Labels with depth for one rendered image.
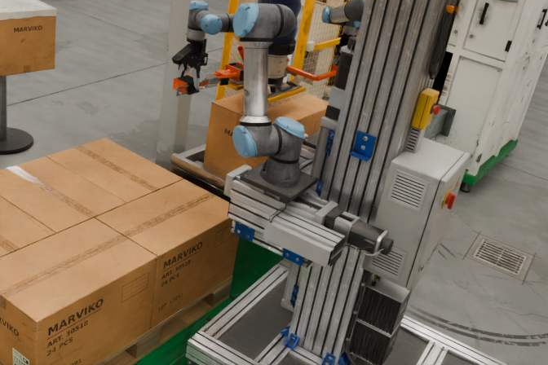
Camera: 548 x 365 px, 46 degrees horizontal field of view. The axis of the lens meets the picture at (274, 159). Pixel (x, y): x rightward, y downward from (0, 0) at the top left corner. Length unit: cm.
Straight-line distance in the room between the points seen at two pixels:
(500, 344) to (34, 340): 239
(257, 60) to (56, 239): 118
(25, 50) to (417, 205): 283
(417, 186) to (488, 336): 163
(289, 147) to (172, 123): 218
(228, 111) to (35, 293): 131
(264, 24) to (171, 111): 226
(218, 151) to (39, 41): 157
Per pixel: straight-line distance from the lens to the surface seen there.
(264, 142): 226
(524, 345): 385
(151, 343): 308
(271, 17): 225
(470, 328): 379
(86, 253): 276
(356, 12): 277
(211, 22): 257
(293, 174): 239
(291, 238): 229
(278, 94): 317
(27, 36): 434
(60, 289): 258
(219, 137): 333
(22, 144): 480
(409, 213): 236
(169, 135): 448
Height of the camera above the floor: 213
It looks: 25 degrees down
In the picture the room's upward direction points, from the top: 11 degrees clockwise
